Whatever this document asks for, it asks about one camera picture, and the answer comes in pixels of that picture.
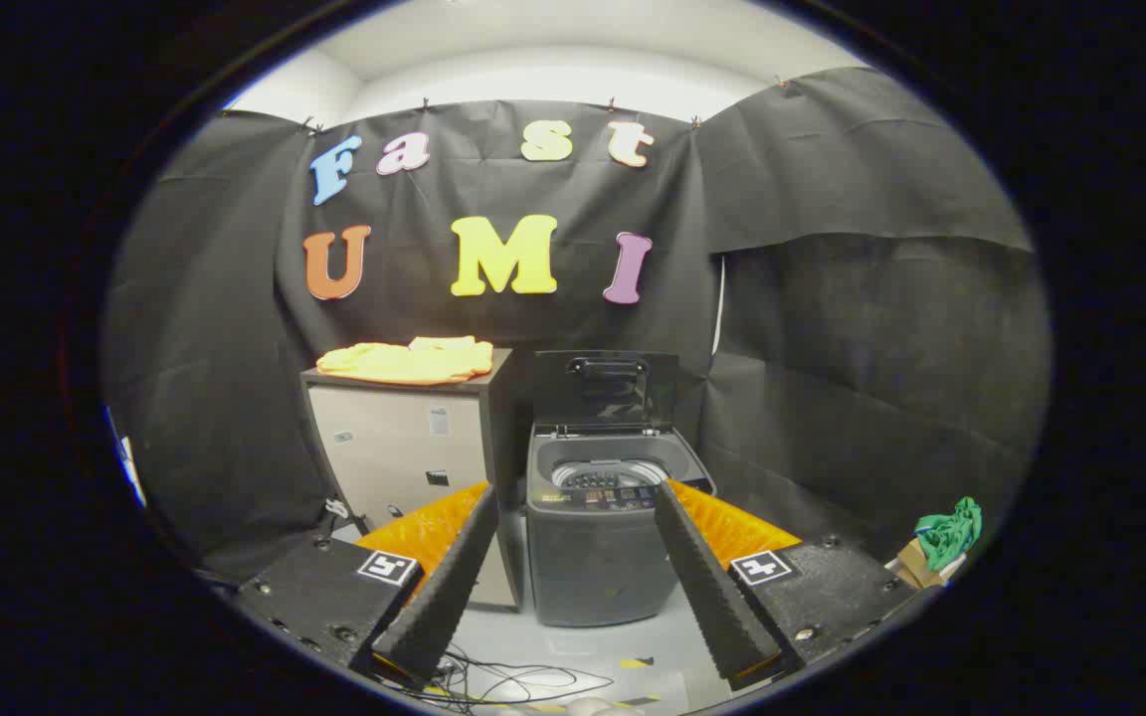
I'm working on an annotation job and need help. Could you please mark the cardboard box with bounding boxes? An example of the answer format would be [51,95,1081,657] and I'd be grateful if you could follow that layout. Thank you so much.
[886,537,967,590]

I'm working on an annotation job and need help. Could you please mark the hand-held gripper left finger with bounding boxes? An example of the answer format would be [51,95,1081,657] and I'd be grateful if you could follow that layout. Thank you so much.
[233,481,500,689]

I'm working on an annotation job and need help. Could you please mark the black floor cables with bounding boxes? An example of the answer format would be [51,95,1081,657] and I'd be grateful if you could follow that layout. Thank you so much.
[414,651,616,713]

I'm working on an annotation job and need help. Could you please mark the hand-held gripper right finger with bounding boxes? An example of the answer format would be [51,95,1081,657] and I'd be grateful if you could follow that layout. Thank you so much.
[651,477,917,692]

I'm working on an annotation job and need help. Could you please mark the orange collared shirt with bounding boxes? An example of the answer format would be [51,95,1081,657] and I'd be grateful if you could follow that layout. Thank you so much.
[316,336,494,386]

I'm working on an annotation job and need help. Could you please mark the grey drawer cabinet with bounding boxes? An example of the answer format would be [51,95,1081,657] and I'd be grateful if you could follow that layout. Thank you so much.
[300,348,524,612]

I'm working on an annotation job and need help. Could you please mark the green cloth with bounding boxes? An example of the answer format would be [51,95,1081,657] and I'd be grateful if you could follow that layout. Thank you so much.
[914,497,984,573]

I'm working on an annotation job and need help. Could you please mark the blue white panel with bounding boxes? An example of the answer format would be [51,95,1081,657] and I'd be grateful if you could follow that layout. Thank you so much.
[105,403,147,508]

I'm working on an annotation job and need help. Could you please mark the grey top-load washing machine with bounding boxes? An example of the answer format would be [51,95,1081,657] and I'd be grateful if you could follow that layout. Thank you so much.
[525,423,716,627]

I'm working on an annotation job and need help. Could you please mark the black backdrop cloth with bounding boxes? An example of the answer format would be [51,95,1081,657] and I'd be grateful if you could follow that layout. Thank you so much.
[100,68,1051,588]

